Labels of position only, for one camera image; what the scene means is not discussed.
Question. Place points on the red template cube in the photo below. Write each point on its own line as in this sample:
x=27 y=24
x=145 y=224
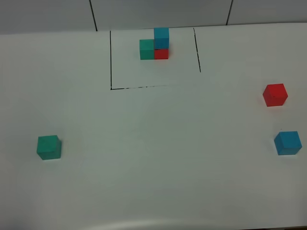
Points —
x=161 y=54

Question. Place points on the green template cube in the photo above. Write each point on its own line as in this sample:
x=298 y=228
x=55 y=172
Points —
x=146 y=48

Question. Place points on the blue template cube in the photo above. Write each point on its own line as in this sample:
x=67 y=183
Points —
x=161 y=38

